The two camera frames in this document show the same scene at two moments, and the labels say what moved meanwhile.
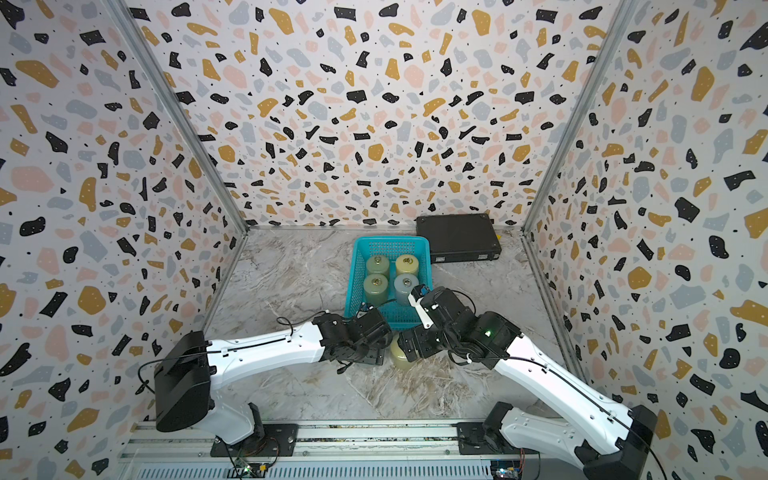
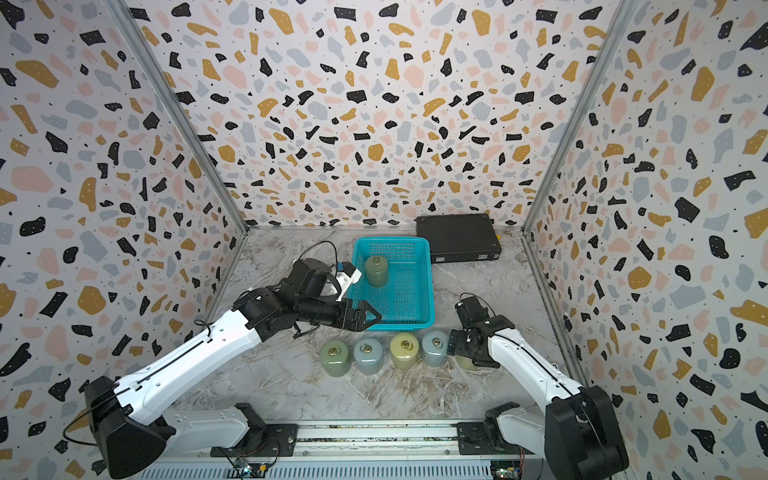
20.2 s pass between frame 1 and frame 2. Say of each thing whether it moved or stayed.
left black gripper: moved
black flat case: stayed
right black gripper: moved
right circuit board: stayed
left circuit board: stayed
